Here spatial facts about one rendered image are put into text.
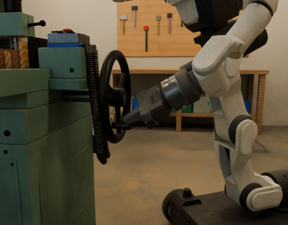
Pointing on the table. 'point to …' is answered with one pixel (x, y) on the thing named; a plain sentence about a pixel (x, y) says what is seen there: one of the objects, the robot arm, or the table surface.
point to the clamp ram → (35, 44)
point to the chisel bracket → (13, 25)
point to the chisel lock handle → (38, 23)
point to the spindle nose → (12, 6)
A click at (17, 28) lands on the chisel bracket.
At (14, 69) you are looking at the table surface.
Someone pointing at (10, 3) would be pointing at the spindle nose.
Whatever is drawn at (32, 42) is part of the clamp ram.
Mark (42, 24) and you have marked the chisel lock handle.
